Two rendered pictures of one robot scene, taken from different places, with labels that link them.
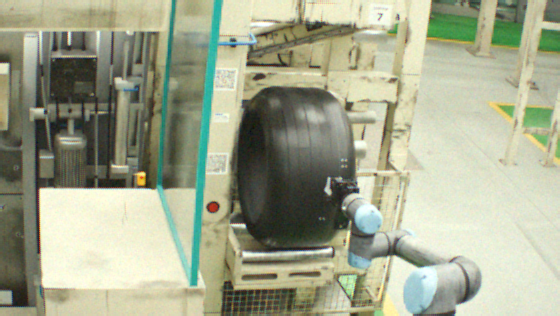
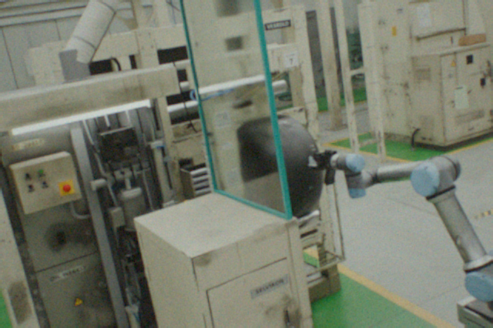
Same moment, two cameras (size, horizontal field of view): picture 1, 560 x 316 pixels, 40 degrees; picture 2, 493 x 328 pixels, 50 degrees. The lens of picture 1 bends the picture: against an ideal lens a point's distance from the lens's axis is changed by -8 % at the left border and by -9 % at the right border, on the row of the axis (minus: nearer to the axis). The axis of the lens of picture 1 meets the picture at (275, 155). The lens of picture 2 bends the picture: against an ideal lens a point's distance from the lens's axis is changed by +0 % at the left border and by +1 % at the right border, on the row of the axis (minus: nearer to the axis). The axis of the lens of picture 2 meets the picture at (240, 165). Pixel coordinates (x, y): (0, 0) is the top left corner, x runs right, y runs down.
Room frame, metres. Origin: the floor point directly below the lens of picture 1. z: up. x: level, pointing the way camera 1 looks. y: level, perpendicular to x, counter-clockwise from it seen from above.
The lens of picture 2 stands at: (0.04, 0.56, 1.90)
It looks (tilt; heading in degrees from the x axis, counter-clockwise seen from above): 14 degrees down; 350
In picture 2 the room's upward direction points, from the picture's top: 10 degrees counter-clockwise
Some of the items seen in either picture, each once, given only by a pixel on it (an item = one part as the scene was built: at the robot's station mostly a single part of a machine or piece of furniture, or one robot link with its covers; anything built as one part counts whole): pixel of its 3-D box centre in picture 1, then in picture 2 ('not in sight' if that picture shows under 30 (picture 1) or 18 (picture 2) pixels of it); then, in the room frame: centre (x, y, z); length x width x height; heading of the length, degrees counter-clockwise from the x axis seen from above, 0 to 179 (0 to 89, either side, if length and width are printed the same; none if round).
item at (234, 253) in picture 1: (226, 236); not in sight; (2.63, 0.14, 0.90); 0.40 x 0.03 x 0.10; 18
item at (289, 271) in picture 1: (282, 269); (293, 235); (2.55, -0.07, 0.83); 0.36 x 0.09 x 0.06; 108
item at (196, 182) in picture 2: not in sight; (204, 191); (2.98, 0.30, 1.05); 0.20 x 0.15 x 0.30; 108
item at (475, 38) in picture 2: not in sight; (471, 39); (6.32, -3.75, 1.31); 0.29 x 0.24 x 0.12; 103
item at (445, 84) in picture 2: not in sight; (451, 95); (6.37, -3.44, 0.62); 0.91 x 0.58 x 1.25; 103
